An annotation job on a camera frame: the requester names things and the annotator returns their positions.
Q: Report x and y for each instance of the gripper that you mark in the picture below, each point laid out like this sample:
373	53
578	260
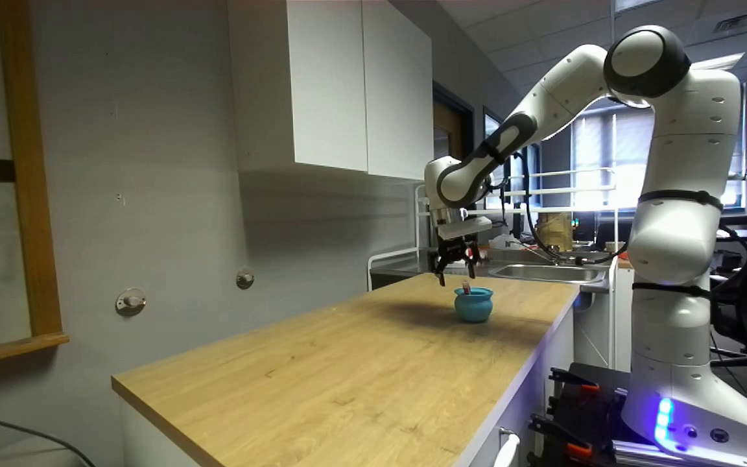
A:
454	248

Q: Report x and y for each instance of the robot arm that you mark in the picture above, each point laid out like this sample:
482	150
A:
678	246

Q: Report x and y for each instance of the blue ceramic pot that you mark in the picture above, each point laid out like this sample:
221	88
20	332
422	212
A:
474	308

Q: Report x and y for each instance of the steel sink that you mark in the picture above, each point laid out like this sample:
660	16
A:
548	272

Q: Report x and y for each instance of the brown paper bag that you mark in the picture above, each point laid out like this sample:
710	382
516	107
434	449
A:
556	231

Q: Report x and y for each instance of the wooden door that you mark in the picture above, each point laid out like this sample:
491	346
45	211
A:
446	133

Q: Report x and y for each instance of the black and orange clamp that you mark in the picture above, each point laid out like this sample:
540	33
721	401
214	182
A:
574	383
558	436

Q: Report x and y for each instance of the window with blinds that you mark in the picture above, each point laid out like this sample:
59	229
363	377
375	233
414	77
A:
597	155

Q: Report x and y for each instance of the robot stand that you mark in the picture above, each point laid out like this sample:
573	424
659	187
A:
597	415

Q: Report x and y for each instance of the round metal wall mount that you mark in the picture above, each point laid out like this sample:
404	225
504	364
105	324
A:
130	301
245	279

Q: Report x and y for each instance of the white wall cabinet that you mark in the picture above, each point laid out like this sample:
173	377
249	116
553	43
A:
328	84

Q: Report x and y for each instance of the wooden frame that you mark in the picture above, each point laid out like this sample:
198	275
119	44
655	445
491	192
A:
26	194

